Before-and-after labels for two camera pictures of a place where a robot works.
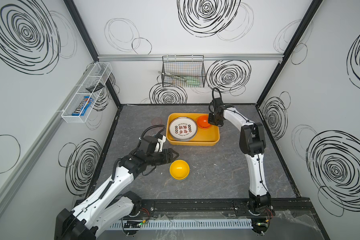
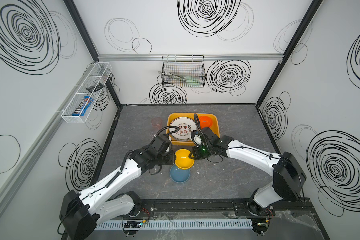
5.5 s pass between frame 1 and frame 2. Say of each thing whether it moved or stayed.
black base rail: stayed
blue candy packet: stayed
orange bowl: stayed
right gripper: moved
